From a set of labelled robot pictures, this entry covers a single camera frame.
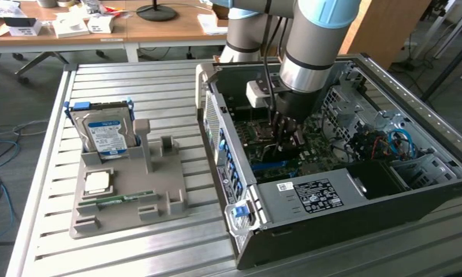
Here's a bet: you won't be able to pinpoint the dark green motherboard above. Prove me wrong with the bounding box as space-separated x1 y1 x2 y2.
230 105 351 183

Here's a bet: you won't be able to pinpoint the open white box black inside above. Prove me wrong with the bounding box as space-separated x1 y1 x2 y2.
2 17 43 37

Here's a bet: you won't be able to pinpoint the wooden office desk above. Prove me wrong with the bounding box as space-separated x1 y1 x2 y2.
0 0 232 84

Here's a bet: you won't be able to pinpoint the white box with round insert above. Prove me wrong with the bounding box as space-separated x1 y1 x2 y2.
52 16 92 39

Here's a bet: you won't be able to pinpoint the white box with printed label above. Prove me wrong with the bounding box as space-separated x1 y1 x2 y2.
87 13 116 35

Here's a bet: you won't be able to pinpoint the blue floor cable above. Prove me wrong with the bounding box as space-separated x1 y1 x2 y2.
0 126 20 248

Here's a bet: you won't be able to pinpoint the blue case release latch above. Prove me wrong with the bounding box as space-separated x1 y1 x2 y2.
232 205 252 219

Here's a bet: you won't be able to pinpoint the white paper stack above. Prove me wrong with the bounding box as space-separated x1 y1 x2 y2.
196 13 230 36

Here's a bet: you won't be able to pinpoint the black camera cable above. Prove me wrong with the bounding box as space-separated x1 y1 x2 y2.
262 0 278 112

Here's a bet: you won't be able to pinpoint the printed paper sheets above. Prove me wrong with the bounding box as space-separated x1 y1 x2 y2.
0 0 28 21

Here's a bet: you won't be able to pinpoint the blue data wire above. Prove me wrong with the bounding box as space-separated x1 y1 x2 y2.
386 128 419 161

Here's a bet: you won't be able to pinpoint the orange power wires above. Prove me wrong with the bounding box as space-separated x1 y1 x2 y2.
371 135 393 159

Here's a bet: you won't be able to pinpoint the gray power supply with label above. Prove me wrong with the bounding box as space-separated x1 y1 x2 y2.
250 169 370 229

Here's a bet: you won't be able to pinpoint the silver CPU chip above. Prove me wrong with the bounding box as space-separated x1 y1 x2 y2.
83 172 115 194

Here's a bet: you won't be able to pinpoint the metal disk bay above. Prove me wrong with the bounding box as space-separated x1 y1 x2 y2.
389 154 461 190

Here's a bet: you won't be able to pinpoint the black round lamp base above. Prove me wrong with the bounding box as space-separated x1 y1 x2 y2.
135 0 178 23

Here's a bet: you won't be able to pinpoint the gray floor cable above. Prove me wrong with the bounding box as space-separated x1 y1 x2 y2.
0 119 49 137

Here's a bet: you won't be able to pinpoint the small gray chipset heatsink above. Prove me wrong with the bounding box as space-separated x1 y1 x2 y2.
302 163 327 176

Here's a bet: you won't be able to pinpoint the long blue expansion slot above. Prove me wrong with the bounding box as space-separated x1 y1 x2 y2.
252 163 288 172

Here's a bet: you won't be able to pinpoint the green RAM stick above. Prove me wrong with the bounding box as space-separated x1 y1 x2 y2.
77 189 157 207

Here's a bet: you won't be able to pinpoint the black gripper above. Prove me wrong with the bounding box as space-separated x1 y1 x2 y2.
271 91 325 123

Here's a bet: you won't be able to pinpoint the gray plastic parts rack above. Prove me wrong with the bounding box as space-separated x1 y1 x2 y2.
68 118 190 240

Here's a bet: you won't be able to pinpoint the clear plastic packaging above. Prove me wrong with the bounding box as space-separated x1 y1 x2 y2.
79 0 135 20

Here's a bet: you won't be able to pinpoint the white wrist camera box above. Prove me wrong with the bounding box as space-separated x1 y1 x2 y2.
244 80 283 108

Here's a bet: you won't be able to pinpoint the wooden cabinet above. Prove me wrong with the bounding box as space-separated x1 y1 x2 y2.
337 0 434 70

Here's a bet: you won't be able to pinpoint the dark metal frame pole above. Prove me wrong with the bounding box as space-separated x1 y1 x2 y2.
421 28 462 102

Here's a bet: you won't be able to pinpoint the open gray PC case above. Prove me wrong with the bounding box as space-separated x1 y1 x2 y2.
195 53 462 271

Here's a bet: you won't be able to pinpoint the hard disk with blue caddy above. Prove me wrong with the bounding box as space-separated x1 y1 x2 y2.
63 98 139 161

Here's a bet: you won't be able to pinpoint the metal CPU socket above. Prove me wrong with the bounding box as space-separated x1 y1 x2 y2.
248 119 278 141

